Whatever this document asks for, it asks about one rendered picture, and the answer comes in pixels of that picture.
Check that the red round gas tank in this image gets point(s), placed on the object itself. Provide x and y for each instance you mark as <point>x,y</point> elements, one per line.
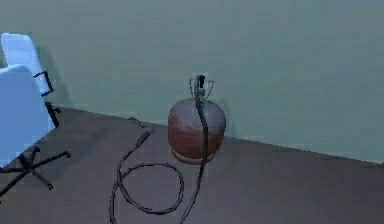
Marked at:
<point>186,131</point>

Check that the white office chair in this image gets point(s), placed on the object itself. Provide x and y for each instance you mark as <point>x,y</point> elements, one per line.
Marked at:
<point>18,110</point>

